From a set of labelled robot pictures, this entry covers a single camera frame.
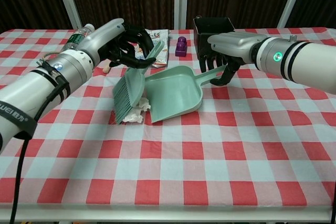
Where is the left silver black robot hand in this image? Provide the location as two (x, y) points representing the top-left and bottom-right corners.
(78, 18), (157, 69)

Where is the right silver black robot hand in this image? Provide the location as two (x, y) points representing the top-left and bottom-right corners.
(199, 31), (260, 87)

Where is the green hand brush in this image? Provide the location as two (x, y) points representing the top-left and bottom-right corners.
(112, 40), (165, 125)

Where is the green plastic dustpan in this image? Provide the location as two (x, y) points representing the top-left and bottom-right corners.
(144, 65), (227, 124)

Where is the clear plastic water bottle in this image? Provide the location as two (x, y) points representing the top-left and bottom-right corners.
(61, 24), (96, 51)

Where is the black open box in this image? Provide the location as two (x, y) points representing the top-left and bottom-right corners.
(193, 16), (236, 60)

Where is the purple toy block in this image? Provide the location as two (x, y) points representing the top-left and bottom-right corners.
(175, 37), (188, 58)

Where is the white snack bag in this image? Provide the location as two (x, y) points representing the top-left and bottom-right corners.
(133, 28), (171, 69)

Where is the red white checked tablecloth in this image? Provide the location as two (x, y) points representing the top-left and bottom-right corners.
(0, 27), (336, 209)

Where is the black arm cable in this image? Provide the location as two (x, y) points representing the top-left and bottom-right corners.
(9, 58), (70, 224)

